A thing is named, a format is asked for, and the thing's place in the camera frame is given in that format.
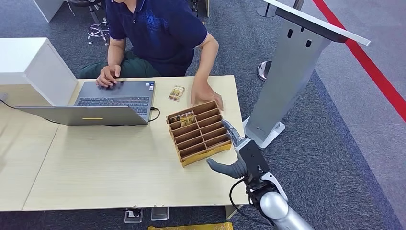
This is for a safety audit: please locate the grey laptop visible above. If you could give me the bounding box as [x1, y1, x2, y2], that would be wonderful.
[16, 80, 157, 127]

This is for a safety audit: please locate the chrome stanchion base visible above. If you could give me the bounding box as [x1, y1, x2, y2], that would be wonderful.
[257, 60, 273, 82]

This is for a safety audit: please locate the floor socket box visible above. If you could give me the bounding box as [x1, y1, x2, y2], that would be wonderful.
[150, 207, 169, 221]
[124, 207, 144, 224]

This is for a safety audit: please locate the grey kiosk stand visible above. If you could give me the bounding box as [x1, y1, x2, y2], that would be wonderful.
[242, 0, 372, 150]

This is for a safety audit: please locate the yellow object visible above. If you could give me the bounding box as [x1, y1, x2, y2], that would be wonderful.
[147, 222, 234, 230]

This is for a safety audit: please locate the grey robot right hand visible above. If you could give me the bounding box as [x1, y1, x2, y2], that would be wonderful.
[206, 120, 271, 185]

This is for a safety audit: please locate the black robot wrist cable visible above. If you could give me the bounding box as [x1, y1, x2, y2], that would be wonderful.
[229, 177, 270, 227]

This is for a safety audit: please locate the person's right hand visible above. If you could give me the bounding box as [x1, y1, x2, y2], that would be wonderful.
[95, 65, 122, 89]

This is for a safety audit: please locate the white furniture panel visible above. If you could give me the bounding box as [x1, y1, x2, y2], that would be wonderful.
[33, 0, 66, 23]

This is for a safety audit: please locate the chrome office chair base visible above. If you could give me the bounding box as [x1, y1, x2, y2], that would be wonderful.
[87, 4, 111, 45]

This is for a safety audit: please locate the gold patterned card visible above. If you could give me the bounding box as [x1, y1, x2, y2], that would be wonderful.
[168, 85, 186, 102]
[179, 111, 196, 127]

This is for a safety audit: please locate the white cabinet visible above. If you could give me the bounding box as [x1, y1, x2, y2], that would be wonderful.
[0, 37, 79, 107]

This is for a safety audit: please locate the red barrier belt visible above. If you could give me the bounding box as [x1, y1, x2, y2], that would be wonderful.
[312, 0, 406, 123]

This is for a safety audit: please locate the wooden slotted card holder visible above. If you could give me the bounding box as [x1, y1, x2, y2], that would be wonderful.
[166, 100, 232, 168]

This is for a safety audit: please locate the person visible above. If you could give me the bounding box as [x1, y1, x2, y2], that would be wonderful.
[79, 0, 224, 112]

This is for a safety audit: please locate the person's left hand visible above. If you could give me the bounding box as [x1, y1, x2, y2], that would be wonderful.
[190, 80, 224, 112]

